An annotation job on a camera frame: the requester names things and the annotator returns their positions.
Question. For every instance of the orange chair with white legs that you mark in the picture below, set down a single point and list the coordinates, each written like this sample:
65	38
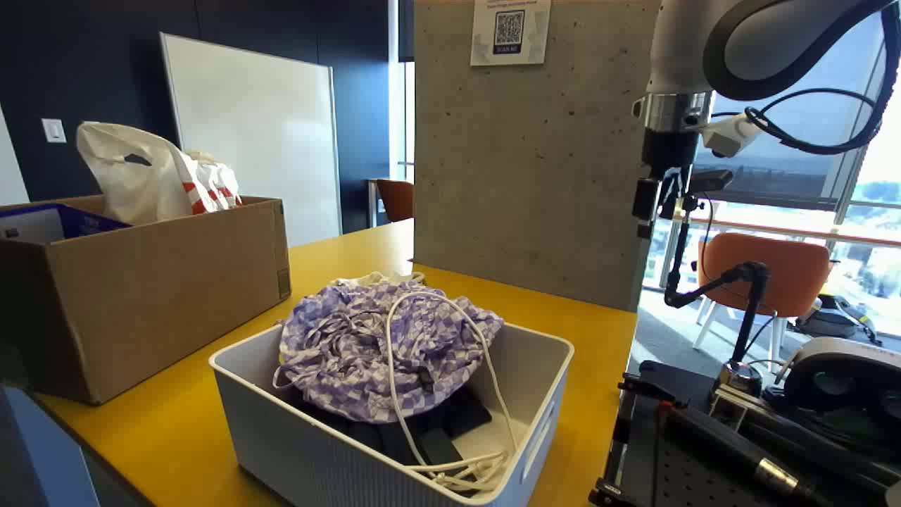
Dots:
777	271

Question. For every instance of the brown cardboard box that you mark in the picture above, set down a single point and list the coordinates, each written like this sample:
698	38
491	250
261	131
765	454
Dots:
141	299

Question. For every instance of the black grey handheld tool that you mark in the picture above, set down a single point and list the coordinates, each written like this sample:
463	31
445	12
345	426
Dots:
721	447

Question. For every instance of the white plastic basket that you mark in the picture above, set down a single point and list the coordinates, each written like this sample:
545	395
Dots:
299	451

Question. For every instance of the white QR code sign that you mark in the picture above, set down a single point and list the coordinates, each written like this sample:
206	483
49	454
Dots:
511	31

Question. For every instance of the blue grey panel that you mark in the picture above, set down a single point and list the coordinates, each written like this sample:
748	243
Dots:
38	459

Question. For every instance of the orange chair with dark frame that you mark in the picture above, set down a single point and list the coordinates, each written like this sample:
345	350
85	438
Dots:
399	199

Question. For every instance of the black jointed camera stand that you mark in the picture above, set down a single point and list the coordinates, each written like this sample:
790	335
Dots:
750	290

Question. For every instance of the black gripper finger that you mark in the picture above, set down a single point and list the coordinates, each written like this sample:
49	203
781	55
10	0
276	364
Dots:
677	195
645	202

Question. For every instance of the grey concrete pillar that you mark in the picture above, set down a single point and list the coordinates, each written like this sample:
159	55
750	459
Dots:
525	169

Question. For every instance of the orange window railing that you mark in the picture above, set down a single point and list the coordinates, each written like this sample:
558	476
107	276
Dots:
846	230

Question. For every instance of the white wall panel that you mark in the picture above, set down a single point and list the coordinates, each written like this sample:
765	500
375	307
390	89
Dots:
10	159

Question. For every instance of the white grey headset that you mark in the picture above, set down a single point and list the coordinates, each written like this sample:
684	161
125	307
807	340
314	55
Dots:
839	382

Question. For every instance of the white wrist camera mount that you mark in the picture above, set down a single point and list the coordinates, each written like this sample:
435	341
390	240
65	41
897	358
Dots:
731	133

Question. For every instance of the white plastic bag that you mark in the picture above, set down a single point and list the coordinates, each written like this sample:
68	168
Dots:
141	179

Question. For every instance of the white board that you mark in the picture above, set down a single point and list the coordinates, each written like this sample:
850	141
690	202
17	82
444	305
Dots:
262	131

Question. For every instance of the blue item in cardboard box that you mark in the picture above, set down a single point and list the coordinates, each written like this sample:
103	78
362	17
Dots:
58	224

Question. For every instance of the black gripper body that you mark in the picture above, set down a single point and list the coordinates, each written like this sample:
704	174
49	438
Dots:
672	157

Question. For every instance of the purple white checkered cloth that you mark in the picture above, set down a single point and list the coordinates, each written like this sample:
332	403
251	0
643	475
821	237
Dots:
348	347

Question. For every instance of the navy blue cloth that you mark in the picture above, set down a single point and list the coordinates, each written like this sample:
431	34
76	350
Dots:
451	423

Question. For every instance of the white light switch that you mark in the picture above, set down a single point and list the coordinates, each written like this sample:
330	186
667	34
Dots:
55	131

